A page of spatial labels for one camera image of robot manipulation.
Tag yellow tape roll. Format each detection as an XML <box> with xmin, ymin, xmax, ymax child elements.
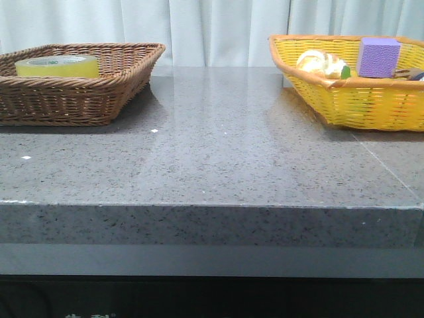
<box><xmin>15</xmin><ymin>55</ymin><xmax>100</xmax><ymax>78</ymax></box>

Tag grey curtain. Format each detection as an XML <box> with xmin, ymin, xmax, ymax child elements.
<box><xmin>1</xmin><ymin>1</ymin><xmax>423</xmax><ymax>67</ymax></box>

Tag bread loaf toy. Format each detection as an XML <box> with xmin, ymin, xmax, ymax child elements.
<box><xmin>296</xmin><ymin>50</ymin><xmax>348</xmax><ymax>79</ymax></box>

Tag green plastic leaf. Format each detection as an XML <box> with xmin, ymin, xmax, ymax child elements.
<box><xmin>341</xmin><ymin>65</ymin><xmax>351</xmax><ymax>80</ymax></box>

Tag brown wicker basket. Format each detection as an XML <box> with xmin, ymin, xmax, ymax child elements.
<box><xmin>1</xmin><ymin>42</ymin><xmax>166</xmax><ymax>127</ymax></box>

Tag yellow woven basket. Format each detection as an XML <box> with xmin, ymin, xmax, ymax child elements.
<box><xmin>269</xmin><ymin>34</ymin><xmax>423</xmax><ymax>132</ymax></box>

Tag purple foam cube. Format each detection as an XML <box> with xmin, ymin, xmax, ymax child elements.
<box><xmin>356</xmin><ymin>37</ymin><xmax>401</xmax><ymax>78</ymax></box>

